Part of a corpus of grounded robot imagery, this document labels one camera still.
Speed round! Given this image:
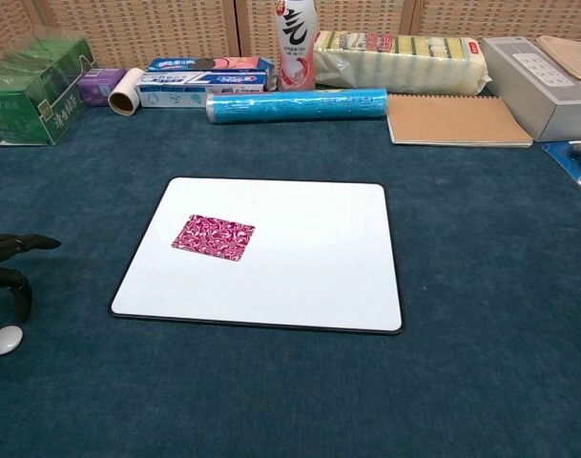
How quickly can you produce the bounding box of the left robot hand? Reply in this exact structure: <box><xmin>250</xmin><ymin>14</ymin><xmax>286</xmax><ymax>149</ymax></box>
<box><xmin>0</xmin><ymin>232</ymin><xmax>63</xmax><ymax>324</ymax></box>

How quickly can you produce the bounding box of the magenta patterned packet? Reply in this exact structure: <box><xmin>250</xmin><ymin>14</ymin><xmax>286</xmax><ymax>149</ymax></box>
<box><xmin>170</xmin><ymin>214</ymin><xmax>257</xmax><ymax>262</ymax></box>

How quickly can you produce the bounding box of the white round pebble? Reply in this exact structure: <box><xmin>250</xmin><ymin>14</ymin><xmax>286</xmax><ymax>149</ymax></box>
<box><xmin>0</xmin><ymin>324</ymin><xmax>24</xmax><ymax>357</ymax></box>

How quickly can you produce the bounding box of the clear green tea box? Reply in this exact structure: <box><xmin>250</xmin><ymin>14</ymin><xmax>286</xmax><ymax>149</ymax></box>
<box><xmin>0</xmin><ymin>36</ymin><xmax>98</xmax><ymax>147</ymax></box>

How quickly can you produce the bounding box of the small purple box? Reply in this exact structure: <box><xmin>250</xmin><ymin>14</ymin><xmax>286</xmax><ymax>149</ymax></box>
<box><xmin>75</xmin><ymin>67</ymin><xmax>128</xmax><ymax>108</ymax></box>

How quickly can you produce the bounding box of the white lint roller refill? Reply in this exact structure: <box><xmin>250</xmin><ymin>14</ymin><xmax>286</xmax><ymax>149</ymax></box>
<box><xmin>107</xmin><ymin>67</ymin><xmax>145</xmax><ymax>117</ymax></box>

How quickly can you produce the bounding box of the blue white toothpaste box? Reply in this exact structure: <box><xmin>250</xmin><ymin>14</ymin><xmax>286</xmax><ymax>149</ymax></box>
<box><xmin>135</xmin><ymin>70</ymin><xmax>273</xmax><ymax>110</ymax></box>

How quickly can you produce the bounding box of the woven bamboo folding screen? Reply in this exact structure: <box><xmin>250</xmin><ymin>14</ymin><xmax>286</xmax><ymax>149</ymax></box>
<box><xmin>0</xmin><ymin>0</ymin><xmax>581</xmax><ymax>73</ymax></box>

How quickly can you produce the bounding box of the blue pink cookie box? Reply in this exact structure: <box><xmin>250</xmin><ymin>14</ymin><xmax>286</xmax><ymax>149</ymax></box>
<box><xmin>147</xmin><ymin>55</ymin><xmax>276</xmax><ymax>74</ymax></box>

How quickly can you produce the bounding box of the white rectangular board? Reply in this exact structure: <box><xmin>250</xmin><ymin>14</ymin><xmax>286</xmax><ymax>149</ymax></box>
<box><xmin>108</xmin><ymin>177</ymin><xmax>405</xmax><ymax>335</ymax></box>

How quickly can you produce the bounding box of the teal table cloth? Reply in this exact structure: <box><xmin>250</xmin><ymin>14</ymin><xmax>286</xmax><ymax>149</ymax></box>
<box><xmin>0</xmin><ymin>81</ymin><xmax>581</xmax><ymax>458</ymax></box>

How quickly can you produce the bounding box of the blue plastic wrap roll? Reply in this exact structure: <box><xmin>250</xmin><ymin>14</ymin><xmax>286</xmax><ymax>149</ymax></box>
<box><xmin>205</xmin><ymin>87</ymin><xmax>389</xmax><ymax>126</ymax></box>

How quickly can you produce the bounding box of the pink white drink bottle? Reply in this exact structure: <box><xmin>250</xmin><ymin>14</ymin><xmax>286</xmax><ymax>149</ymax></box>
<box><xmin>275</xmin><ymin>0</ymin><xmax>318</xmax><ymax>93</ymax></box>

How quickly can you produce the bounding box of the yellow sponge multipack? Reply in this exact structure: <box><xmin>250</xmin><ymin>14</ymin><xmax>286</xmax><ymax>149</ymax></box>
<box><xmin>313</xmin><ymin>30</ymin><xmax>492</xmax><ymax>98</ymax></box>

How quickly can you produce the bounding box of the kraft spiral notebook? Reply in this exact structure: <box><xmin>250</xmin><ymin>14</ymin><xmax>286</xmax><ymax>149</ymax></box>
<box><xmin>385</xmin><ymin>93</ymin><xmax>535</xmax><ymax>149</ymax></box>

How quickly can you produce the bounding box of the grey power strip box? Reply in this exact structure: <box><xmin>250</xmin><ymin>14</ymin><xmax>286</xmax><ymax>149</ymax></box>
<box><xmin>479</xmin><ymin>35</ymin><xmax>581</xmax><ymax>143</ymax></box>

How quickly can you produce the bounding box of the blue binder clip blister pack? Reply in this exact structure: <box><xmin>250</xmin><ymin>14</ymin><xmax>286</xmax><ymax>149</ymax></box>
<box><xmin>541</xmin><ymin>140</ymin><xmax>581</xmax><ymax>199</ymax></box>

